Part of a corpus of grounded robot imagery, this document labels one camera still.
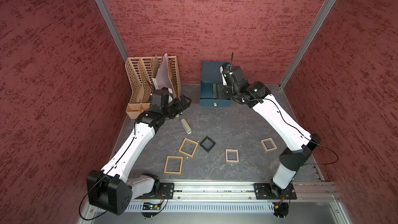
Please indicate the small wooden frame box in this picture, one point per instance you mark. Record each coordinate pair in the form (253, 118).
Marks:
(232, 156)
(268, 144)

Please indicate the purple paper folder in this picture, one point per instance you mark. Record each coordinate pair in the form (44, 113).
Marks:
(162, 78)

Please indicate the beige lattice file organizer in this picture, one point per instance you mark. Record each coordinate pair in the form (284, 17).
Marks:
(139, 73)

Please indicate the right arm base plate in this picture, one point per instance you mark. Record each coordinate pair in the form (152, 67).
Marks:
(270, 191)

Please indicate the aluminium front rail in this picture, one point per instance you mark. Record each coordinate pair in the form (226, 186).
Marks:
(209, 190)

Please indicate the brown cardboard sheet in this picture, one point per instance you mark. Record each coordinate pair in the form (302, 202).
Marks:
(155, 66)

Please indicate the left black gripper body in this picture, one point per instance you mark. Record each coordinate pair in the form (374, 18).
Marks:
(174, 108)

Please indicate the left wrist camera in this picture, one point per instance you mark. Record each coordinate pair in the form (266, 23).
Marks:
(161, 98)

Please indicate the large wooden frame box front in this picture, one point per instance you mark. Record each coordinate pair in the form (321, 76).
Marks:
(173, 165)

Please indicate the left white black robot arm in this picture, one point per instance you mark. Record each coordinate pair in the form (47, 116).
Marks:
(146, 125)

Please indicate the large wooden frame box tilted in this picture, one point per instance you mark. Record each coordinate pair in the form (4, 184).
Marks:
(188, 148)

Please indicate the teal three-drawer cabinet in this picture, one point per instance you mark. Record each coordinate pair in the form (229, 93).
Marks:
(210, 74)

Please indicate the small wooden frame box centre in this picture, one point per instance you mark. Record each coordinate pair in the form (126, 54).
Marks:
(232, 156)

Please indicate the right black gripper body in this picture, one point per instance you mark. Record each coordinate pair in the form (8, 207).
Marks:
(231, 90)

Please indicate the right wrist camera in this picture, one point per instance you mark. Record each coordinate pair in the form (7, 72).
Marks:
(227, 74)

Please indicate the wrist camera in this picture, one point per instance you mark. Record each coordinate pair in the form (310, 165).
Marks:
(161, 98)
(227, 74)

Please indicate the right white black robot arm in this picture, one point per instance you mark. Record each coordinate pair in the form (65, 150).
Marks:
(300, 143)

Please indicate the black frame box square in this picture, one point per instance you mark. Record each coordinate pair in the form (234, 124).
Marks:
(218, 91)

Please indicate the beige whiteboard eraser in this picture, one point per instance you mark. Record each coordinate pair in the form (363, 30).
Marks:
(186, 126)

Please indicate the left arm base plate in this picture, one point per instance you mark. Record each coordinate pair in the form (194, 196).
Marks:
(165, 190)

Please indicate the small wooden frame box right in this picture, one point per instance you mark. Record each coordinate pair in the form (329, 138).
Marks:
(268, 144)

